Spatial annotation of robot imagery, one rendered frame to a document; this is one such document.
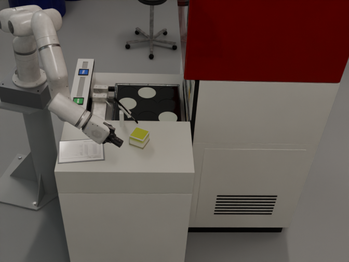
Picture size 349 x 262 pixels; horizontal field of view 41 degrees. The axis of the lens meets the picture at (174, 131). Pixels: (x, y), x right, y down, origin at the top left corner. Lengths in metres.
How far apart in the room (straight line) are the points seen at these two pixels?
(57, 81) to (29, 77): 0.73
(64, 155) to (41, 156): 0.87
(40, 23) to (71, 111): 0.37
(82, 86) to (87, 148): 0.50
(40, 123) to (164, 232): 1.00
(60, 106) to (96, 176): 0.40
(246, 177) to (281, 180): 0.21
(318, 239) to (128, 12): 3.23
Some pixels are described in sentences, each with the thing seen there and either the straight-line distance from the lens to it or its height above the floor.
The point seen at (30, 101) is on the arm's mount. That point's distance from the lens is 2.69.
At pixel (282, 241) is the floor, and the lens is 3.17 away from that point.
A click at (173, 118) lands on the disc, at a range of 2.47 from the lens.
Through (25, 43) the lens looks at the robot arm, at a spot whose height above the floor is 1.18.
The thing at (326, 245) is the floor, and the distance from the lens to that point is 3.24.
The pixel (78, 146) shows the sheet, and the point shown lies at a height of 0.97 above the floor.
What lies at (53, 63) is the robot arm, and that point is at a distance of 1.95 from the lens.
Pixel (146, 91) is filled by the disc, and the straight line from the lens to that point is 2.64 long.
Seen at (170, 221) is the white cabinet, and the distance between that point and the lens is 2.38.
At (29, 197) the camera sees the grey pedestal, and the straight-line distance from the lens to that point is 3.33.
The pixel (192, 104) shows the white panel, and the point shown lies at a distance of 2.29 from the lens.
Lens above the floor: 2.51
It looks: 42 degrees down
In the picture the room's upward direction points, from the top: 4 degrees clockwise
